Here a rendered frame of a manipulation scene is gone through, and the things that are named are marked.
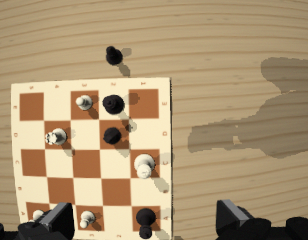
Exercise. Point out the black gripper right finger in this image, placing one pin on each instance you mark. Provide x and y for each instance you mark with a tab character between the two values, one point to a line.
228	215

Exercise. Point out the brown and cream chessboard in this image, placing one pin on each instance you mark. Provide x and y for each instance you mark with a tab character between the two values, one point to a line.
85	170

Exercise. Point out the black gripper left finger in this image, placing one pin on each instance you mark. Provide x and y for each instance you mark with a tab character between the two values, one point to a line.
59	221

